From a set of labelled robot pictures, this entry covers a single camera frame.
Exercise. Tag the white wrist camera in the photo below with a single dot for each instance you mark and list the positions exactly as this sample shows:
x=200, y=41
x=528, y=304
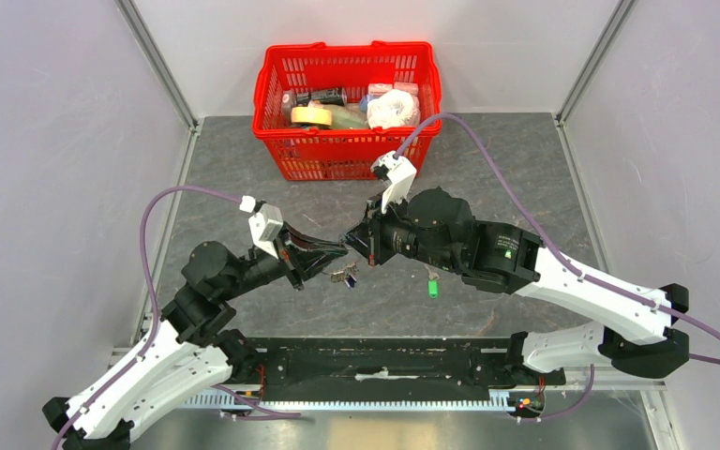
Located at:
x=398, y=174
x=265, y=223

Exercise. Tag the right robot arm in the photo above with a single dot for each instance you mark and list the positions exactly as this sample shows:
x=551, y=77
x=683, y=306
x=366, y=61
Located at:
x=629, y=327

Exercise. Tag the black can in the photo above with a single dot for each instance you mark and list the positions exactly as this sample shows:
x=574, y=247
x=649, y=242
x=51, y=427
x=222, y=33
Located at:
x=326, y=96

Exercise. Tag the white slotted cable duct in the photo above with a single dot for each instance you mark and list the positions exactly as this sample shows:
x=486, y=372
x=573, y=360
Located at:
x=496, y=401

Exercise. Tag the yellow masking tape roll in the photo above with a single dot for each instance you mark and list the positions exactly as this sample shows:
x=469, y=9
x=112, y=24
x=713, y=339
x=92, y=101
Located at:
x=311, y=116

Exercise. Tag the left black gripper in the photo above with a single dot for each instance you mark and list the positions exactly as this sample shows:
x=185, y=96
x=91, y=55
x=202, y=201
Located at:
x=300, y=255

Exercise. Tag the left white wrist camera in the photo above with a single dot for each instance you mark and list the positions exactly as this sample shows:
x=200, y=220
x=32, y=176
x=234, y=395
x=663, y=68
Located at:
x=265, y=223

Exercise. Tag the wire keyring with keys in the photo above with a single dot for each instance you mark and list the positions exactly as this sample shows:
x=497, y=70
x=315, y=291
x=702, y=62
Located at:
x=346, y=276

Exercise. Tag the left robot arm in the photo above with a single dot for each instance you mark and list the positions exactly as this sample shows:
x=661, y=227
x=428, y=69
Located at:
x=188, y=347

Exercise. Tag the key with green tag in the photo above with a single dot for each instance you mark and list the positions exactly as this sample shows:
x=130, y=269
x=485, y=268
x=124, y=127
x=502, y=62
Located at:
x=433, y=289

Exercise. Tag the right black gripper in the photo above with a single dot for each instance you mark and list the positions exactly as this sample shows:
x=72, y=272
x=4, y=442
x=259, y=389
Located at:
x=373, y=224

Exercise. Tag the red plastic shopping basket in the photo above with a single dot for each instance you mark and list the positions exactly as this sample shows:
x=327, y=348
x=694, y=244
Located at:
x=310, y=154

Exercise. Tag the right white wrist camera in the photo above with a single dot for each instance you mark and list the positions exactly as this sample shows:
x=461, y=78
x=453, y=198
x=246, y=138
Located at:
x=398, y=174

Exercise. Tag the pink box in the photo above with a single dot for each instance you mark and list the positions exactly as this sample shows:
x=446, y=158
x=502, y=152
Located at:
x=408, y=87

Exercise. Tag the white crumpled plastic bag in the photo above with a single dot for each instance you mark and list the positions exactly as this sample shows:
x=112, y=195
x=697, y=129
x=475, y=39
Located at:
x=394, y=109

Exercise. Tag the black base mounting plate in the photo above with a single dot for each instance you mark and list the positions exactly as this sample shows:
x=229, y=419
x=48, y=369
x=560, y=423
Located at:
x=385, y=369

